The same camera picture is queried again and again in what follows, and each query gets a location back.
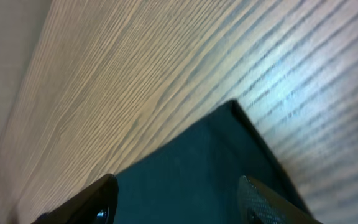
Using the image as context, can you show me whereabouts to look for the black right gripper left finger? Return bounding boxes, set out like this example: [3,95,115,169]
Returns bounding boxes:
[34,174,119,224]

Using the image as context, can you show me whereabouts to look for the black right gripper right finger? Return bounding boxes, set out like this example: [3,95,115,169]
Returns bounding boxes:
[237,176,321,224]

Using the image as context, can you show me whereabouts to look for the black t-shirt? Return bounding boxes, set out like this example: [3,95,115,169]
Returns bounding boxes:
[114,100,308,223]

